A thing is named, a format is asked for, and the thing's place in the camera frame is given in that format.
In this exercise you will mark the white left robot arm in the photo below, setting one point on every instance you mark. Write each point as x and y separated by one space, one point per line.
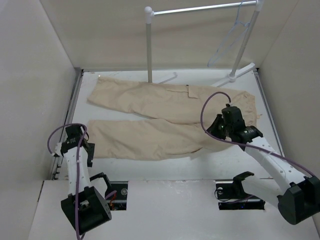
85 207

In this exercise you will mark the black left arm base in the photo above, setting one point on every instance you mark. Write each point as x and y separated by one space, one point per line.
115 192

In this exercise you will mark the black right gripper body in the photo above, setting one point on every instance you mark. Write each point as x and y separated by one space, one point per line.
228 129

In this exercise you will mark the white clothes rack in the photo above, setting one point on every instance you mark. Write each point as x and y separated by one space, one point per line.
188 37

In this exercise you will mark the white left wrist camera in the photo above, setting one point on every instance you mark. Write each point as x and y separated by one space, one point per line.
57 150

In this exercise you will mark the light blue clothes hanger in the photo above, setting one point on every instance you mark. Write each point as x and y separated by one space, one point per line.
236 32

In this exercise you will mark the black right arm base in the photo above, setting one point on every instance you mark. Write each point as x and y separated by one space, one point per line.
232 197

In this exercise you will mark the beige trousers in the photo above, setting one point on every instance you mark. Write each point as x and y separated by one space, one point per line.
173 118

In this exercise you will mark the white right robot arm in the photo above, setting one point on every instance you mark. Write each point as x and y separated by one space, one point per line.
296 196

